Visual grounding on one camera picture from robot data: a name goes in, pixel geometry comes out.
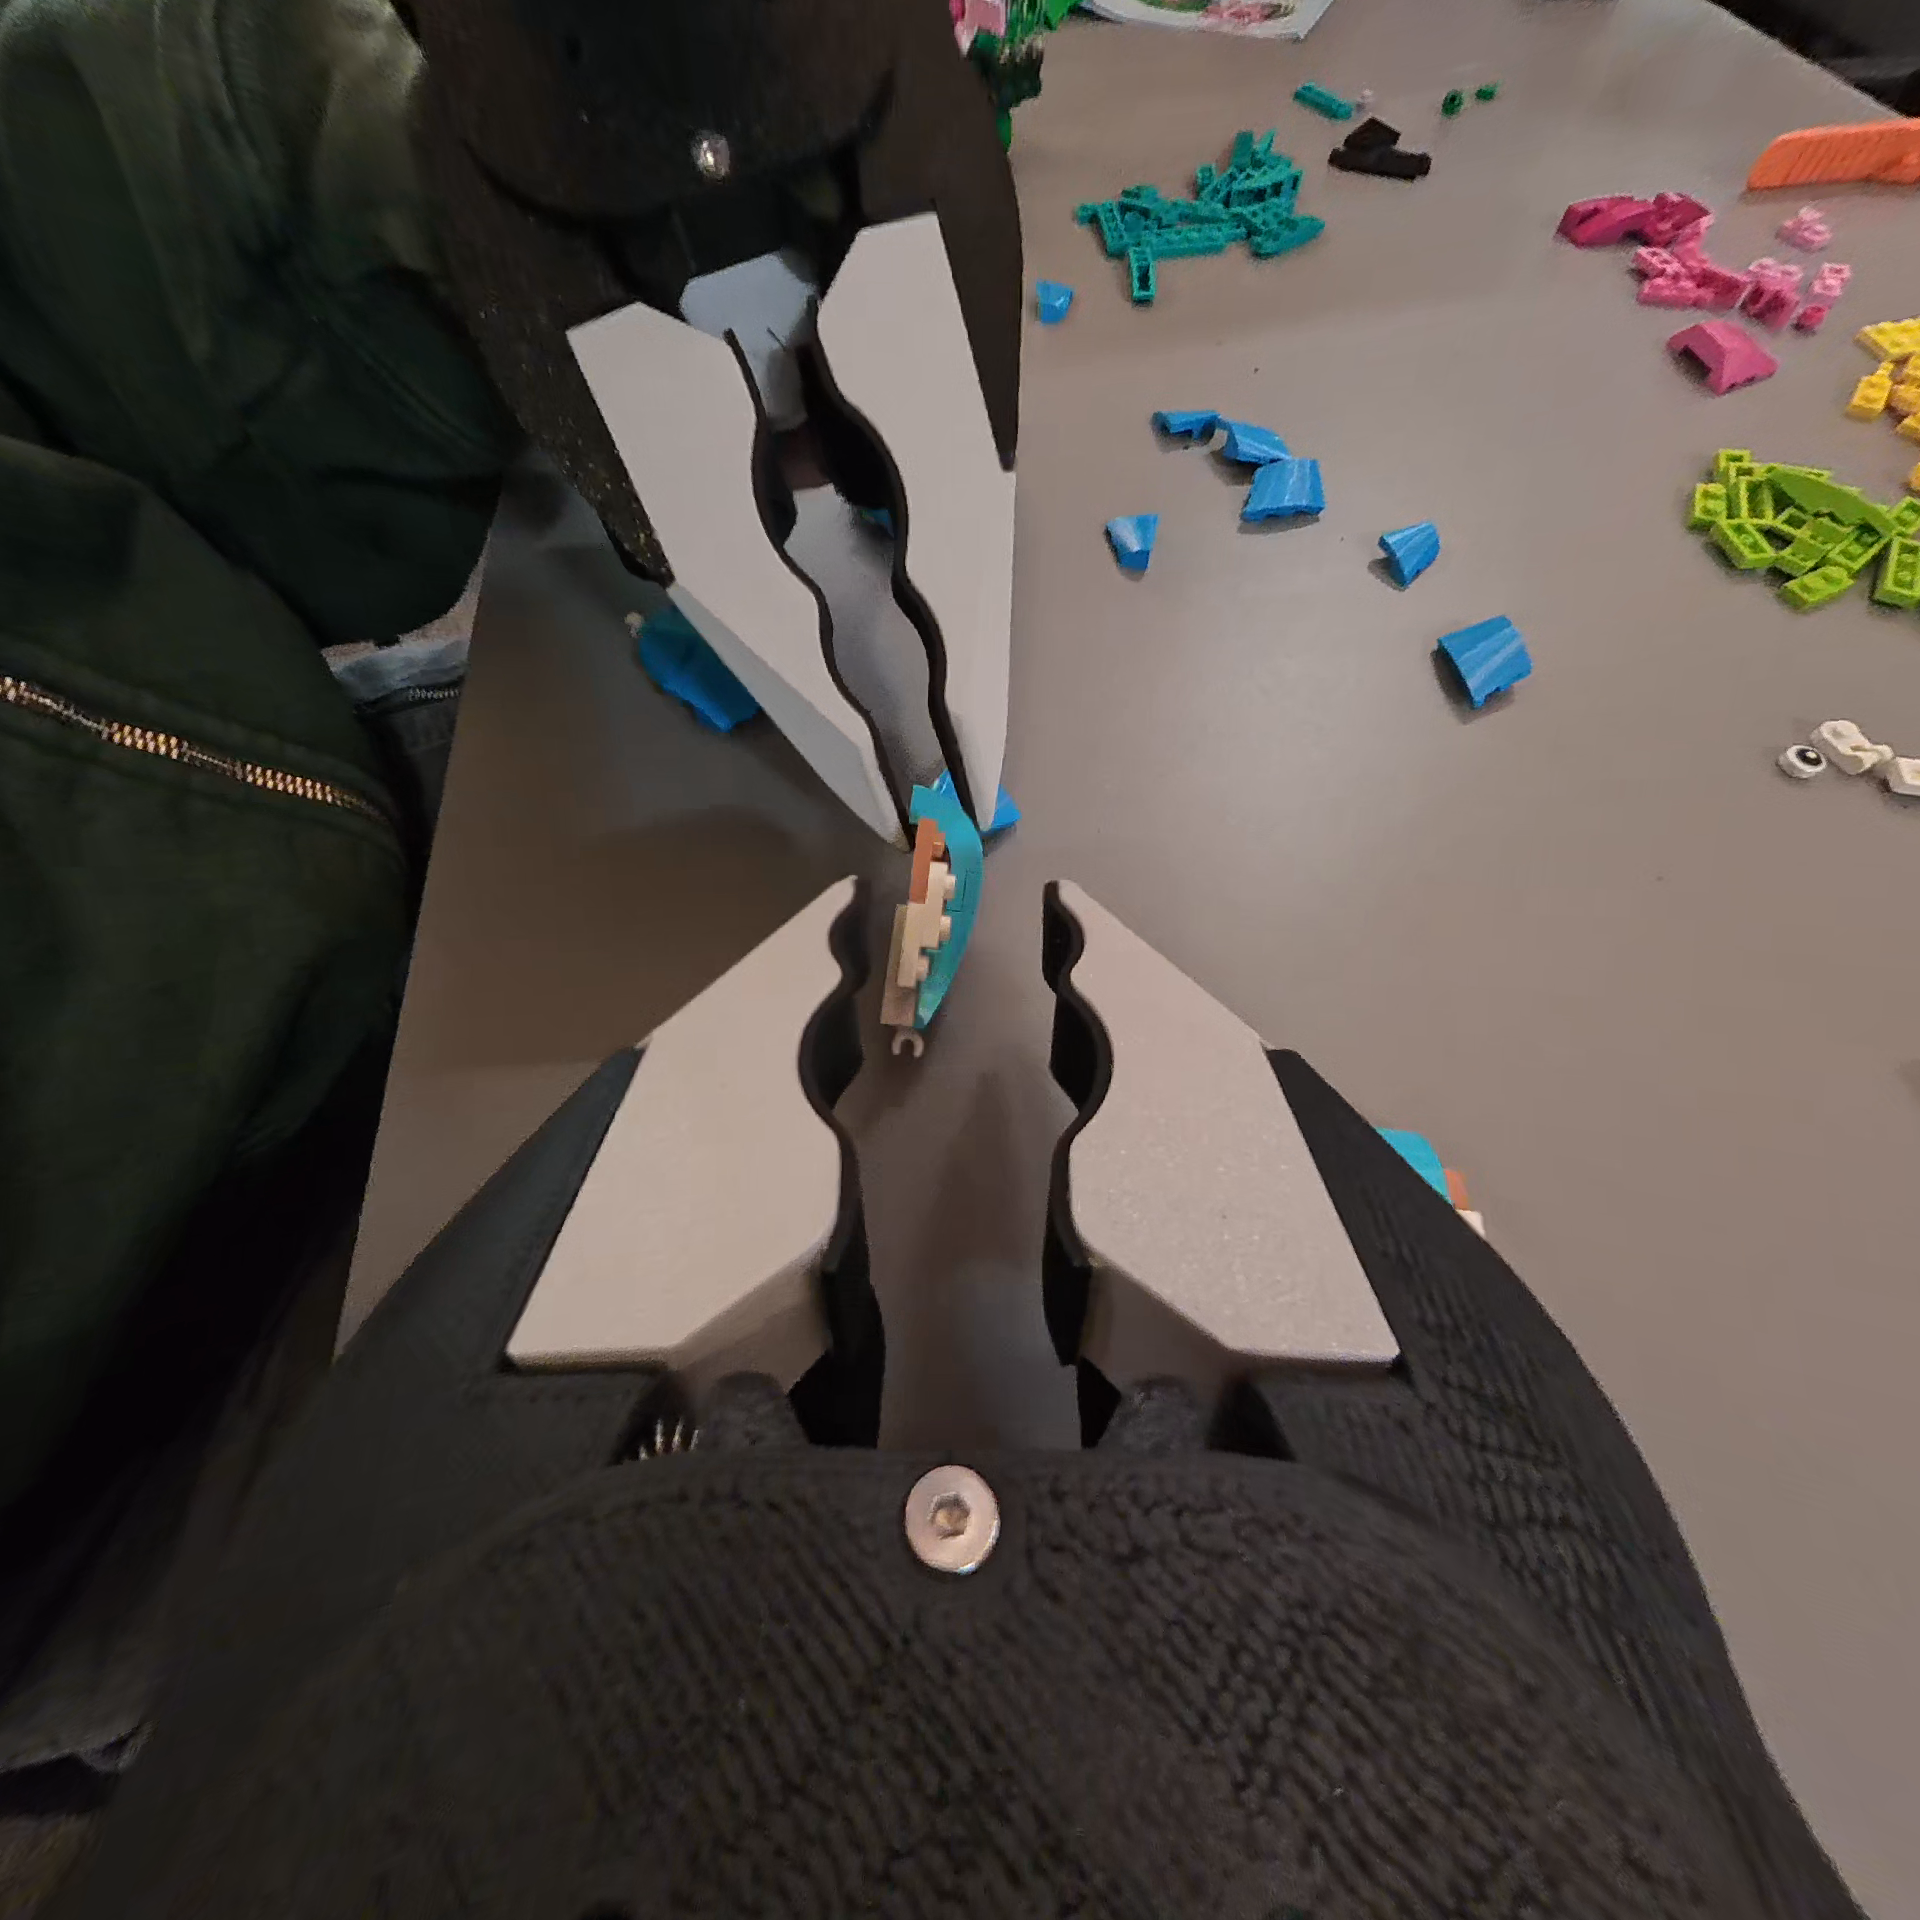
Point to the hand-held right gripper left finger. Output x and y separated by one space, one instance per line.
705 1185

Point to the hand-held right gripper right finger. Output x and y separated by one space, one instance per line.
1201 1185

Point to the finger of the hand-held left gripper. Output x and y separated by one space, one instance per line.
691 450
938 450

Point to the blue orange white lego assembly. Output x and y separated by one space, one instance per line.
945 901

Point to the person's left forearm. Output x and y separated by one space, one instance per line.
195 224

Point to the teal orange lego subassembly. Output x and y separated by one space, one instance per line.
1411 1154

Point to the blue lego subassembly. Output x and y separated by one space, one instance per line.
691 675

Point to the scattered blue lego slopes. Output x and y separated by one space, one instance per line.
1282 491

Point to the pile of teal lego pieces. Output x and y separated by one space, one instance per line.
1201 210

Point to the green pink lego build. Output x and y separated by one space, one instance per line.
1004 44

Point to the tiny blue lego piece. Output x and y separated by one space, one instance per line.
999 810

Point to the lego instruction booklet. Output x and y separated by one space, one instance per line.
1214 13

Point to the teal lego plate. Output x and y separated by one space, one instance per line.
1323 100

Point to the black lego slope pieces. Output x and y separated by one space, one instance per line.
1381 151

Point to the pile of white lego pieces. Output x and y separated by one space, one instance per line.
1853 747

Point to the magenta lego slope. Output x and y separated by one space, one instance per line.
1722 356

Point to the pile of pink lego pieces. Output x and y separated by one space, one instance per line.
1711 279

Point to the pile of lime lego pieces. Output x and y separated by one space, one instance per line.
1784 524

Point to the orange lego piece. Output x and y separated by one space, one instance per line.
1839 159

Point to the pile of yellow lego pieces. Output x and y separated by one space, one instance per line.
1892 369

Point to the person's leg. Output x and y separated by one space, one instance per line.
398 683

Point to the person's green zip jacket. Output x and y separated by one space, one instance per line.
181 975

